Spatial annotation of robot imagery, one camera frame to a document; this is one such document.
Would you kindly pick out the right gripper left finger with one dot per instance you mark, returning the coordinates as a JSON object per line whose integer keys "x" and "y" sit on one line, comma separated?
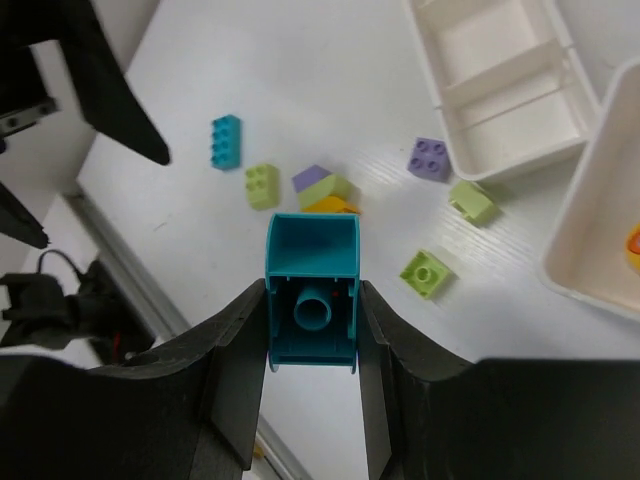
{"x": 59, "y": 421}

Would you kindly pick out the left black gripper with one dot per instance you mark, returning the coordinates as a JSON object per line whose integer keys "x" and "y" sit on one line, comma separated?
{"x": 105, "y": 98}

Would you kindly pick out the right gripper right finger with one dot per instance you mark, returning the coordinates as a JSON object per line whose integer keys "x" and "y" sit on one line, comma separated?
{"x": 429, "y": 414}

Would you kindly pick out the green single stud brick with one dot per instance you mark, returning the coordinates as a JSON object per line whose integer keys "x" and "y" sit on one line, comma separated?
{"x": 426, "y": 275}

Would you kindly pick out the long teal lego brick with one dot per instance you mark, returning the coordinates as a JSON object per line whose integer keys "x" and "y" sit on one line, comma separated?
{"x": 226, "y": 142}

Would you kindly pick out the teal arch lego piece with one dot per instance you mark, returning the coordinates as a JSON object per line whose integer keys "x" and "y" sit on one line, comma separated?
{"x": 312, "y": 275}

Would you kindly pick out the light green lego brick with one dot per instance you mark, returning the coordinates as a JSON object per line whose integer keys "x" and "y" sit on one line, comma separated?
{"x": 472, "y": 203}

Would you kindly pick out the yellow curved lego brick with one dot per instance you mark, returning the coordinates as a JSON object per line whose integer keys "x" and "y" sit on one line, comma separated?
{"x": 332, "y": 205}

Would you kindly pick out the purple brick of stack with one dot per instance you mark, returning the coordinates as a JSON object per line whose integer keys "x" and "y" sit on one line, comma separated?
{"x": 309, "y": 177}

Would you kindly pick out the green curved brick of stack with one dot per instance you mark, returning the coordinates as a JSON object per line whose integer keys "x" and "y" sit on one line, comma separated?
{"x": 334, "y": 184}

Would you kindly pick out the purple square lego brick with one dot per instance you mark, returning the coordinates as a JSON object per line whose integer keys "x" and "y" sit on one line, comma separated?
{"x": 429, "y": 160}

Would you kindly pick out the yellow orange printed brick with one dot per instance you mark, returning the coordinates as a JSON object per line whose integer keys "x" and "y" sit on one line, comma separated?
{"x": 632, "y": 248}

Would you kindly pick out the long light green brick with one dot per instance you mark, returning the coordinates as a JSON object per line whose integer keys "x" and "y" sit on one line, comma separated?
{"x": 262, "y": 186}

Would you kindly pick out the right white compartment tray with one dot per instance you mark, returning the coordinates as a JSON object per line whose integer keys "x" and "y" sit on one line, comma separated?
{"x": 584, "y": 258}

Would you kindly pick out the white compartment tray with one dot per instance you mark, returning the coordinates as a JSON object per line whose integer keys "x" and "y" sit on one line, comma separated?
{"x": 584, "y": 258}
{"x": 507, "y": 84}

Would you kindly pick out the left white compartment tray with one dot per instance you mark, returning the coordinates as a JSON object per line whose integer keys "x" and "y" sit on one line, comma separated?
{"x": 507, "y": 84}

